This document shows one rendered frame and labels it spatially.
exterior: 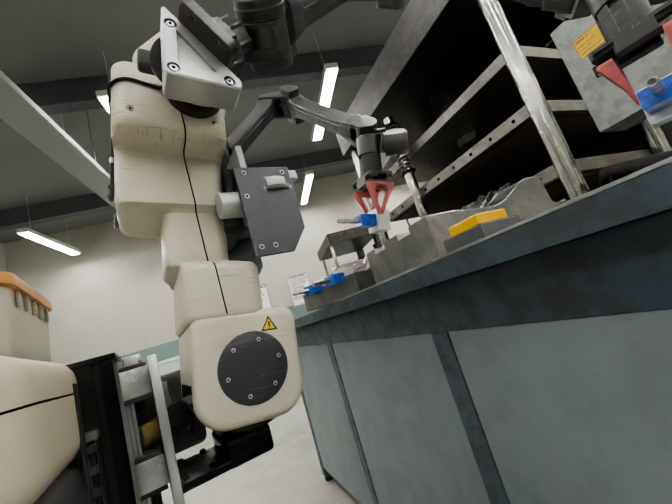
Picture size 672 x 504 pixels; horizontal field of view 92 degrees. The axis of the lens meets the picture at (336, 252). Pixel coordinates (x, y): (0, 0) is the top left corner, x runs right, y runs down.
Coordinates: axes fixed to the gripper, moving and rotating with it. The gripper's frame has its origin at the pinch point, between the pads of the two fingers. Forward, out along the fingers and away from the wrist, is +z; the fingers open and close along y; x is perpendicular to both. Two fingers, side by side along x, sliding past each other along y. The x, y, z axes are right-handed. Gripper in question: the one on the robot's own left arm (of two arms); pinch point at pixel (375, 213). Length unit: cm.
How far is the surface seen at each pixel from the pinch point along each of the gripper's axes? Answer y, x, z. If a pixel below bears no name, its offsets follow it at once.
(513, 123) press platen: 15, -74, -40
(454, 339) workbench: -21.1, -1.3, 28.8
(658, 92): -49, -15, -4
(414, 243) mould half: -14.5, 0.0, 10.0
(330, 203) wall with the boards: 700, -274, -203
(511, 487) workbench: -25, -5, 53
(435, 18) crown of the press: 27, -55, -91
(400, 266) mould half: -7.7, -0.5, 14.1
